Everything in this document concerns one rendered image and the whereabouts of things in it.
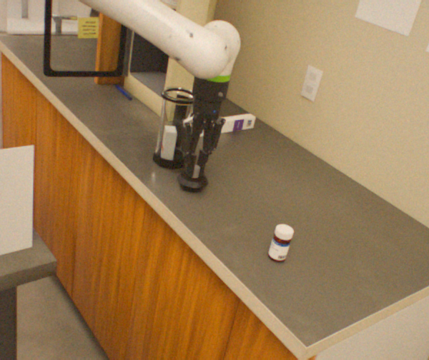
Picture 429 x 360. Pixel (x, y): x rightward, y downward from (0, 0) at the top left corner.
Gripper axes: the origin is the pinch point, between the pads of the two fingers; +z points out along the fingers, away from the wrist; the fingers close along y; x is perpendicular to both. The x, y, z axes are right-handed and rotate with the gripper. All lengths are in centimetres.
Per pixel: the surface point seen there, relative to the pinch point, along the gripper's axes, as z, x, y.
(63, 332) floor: 102, -44, 18
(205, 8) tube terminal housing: -33, -44, -25
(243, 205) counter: 7.6, 13.3, -9.1
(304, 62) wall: -20, -26, -59
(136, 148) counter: 7.6, -25.9, 5.0
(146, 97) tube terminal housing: 5, -58, -14
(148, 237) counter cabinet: 25.4, -2.8, 10.4
